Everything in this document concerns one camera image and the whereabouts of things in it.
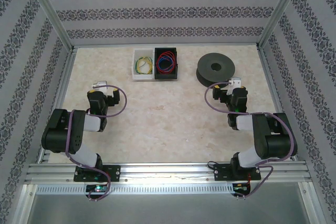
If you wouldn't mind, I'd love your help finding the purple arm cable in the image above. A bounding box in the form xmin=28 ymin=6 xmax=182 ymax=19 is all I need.
xmin=64 ymin=84 xmax=129 ymax=202
xmin=204 ymin=82 xmax=299 ymax=200

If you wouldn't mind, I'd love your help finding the blue wire cable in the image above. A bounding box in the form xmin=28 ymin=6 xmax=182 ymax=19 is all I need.
xmin=156 ymin=56 xmax=174 ymax=72

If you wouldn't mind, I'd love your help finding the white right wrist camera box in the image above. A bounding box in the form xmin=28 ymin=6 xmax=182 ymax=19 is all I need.
xmin=227 ymin=77 xmax=243 ymax=97

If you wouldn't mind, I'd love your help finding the aluminium frame crossbar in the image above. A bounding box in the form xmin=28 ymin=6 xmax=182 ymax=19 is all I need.
xmin=72 ymin=42 xmax=260 ymax=49

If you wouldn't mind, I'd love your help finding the aluminium frame post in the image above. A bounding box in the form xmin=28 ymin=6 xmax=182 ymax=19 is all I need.
xmin=257 ymin=0 xmax=309 ymax=50
xmin=23 ymin=0 xmax=76 ymax=51

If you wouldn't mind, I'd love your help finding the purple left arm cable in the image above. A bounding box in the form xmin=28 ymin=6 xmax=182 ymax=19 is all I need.
xmin=64 ymin=84 xmax=129 ymax=202

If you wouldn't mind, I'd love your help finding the small controller circuit board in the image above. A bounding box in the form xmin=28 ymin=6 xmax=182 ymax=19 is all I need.
xmin=233 ymin=183 xmax=250 ymax=192
xmin=86 ymin=185 xmax=108 ymax=193

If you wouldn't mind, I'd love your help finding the perforated metal cable tray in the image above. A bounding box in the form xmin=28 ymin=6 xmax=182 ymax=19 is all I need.
xmin=35 ymin=184 xmax=236 ymax=195

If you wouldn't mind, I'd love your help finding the aluminium frame side rail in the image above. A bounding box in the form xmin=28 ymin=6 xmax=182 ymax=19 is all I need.
xmin=258 ymin=47 xmax=299 ymax=162
xmin=36 ymin=47 xmax=78 ymax=164

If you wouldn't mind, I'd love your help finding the aluminium mounting rail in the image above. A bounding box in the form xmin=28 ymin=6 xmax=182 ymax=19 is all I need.
xmin=25 ymin=162 xmax=313 ymax=183

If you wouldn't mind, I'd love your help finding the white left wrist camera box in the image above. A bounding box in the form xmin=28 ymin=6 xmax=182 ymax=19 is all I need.
xmin=92 ymin=80 xmax=109 ymax=95

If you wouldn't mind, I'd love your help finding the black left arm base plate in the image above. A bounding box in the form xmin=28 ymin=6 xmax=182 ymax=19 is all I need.
xmin=73 ymin=165 xmax=121 ymax=183

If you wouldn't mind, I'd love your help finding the black plastic spool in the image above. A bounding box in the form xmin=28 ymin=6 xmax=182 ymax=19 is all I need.
xmin=196 ymin=52 xmax=236 ymax=87

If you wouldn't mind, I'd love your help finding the black plastic bin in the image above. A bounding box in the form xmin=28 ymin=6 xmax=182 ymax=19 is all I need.
xmin=154 ymin=47 xmax=180 ymax=81

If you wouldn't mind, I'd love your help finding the yellow wire cable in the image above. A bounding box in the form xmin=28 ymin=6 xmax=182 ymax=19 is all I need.
xmin=135 ymin=56 xmax=154 ymax=74

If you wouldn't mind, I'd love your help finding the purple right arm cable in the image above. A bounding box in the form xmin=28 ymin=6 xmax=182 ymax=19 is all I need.
xmin=204 ymin=82 xmax=299 ymax=200

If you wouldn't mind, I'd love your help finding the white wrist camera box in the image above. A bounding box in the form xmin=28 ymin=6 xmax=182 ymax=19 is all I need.
xmin=92 ymin=80 xmax=109 ymax=95
xmin=227 ymin=77 xmax=243 ymax=97

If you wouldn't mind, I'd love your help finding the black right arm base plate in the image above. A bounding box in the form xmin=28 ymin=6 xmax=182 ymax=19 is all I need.
xmin=214 ymin=163 xmax=262 ymax=182

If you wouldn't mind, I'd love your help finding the green wire cable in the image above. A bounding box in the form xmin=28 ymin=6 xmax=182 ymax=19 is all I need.
xmin=134 ymin=56 xmax=154 ymax=74

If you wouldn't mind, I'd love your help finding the white plastic bin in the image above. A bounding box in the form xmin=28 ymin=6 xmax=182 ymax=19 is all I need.
xmin=132 ymin=48 xmax=155 ymax=82

